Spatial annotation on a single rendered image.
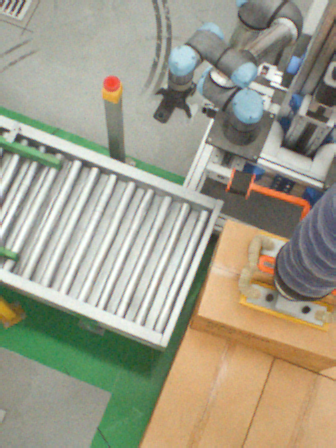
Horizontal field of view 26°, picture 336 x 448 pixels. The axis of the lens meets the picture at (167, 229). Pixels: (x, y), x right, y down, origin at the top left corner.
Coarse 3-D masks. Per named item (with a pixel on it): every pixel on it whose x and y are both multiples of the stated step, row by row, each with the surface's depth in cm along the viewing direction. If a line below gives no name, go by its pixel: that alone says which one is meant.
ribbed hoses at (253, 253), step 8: (256, 240) 264; (264, 240) 265; (256, 248) 263; (272, 248) 268; (248, 256) 263; (256, 256) 262; (248, 264) 262; (248, 272) 260; (240, 280) 261; (248, 280) 261; (240, 288) 261; (248, 288) 260; (256, 288) 263; (248, 296) 261; (256, 296) 262; (320, 312) 261; (328, 312) 260; (320, 320) 262; (328, 320) 259
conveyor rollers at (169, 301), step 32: (0, 160) 333; (32, 160) 331; (0, 192) 326; (64, 192) 327; (128, 192) 328; (0, 224) 323; (32, 224) 324; (96, 224) 325; (160, 224) 326; (32, 256) 319; (96, 256) 321; (160, 256) 323; (192, 256) 323; (64, 288) 316; (128, 288) 317; (160, 320) 314
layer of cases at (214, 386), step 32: (192, 352) 312; (224, 352) 312; (256, 352) 313; (192, 384) 308; (224, 384) 309; (256, 384) 309; (288, 384) 310; (320, 384) 310; (160, 416) 304; (192, 416) 305; (224, 416) 305; (256, 416) 306; (288, 416) 306; (320, 416) 307
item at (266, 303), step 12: (264, 288) 266; (240, 300) 265; (252, 300) 265; (264, 300) 265; (276, 300) 265; (264, 312) 265; (276, 312) 264; (300, 312) 264; (312, 312) 264; (312, 324) 264; (324, 324) 264
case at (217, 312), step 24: (240, 240) 284; (216, 264) 281; (240, 264) 281; (216, 288) 279; (216, 312) 276; (240, 312) 277; (240, 336) 292; (264, 336) 275; (288, 336) 275; (312, 336) 275; (312, 360) 292
